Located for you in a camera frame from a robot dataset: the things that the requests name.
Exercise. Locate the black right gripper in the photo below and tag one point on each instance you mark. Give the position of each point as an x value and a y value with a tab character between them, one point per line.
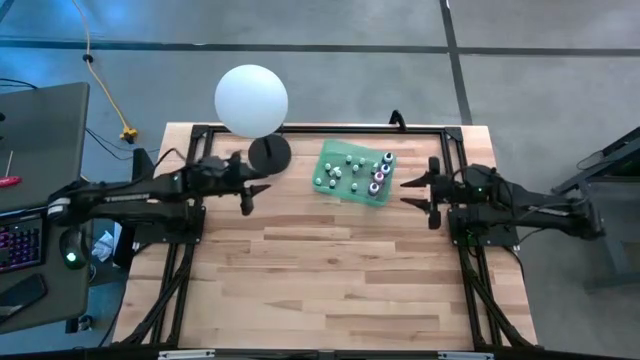
457	190

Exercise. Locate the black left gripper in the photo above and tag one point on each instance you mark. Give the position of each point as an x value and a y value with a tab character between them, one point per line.
220	175

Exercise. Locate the large blue food coloring bottle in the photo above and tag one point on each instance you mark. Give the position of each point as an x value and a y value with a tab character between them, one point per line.
385	169

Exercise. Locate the large violet food coloring bottle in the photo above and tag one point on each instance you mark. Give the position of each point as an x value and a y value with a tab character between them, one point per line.
379	176

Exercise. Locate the large dark food coloring bottle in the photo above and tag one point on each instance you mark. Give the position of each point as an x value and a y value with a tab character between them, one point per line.
373	188
387	158

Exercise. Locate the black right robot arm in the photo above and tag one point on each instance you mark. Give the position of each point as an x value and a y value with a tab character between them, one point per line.
540	205

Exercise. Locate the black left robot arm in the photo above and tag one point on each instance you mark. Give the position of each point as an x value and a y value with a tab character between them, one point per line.
130	197

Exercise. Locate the black clamp hook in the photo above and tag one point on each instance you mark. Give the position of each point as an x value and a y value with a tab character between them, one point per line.
397	120

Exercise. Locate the teal translucent plastic bin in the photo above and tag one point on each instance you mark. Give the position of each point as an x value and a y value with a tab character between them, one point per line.
344	178

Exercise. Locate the white and black sphere lamp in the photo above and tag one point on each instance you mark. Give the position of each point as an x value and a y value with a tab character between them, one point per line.
250	100

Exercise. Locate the white crumpled paper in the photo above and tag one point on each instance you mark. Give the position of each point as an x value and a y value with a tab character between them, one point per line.
104	246

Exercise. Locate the black computer mouse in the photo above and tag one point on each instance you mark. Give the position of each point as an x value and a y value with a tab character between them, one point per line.
74	250

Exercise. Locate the black metal cart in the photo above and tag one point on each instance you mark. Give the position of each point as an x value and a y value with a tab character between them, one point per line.
620	225

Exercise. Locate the grey side desk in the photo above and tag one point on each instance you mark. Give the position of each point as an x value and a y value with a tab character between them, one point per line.
50	150

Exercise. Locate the backlit computer keyboard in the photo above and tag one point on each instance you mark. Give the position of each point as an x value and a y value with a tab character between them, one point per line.
20	245

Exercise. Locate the black smartphone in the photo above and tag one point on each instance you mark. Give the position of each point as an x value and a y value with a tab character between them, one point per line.
22	295

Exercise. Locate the black aluminium table frame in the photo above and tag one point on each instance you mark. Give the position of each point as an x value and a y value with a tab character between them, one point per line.
350	129

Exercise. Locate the silver metal bracket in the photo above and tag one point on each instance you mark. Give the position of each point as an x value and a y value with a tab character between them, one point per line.
465	356
185	355

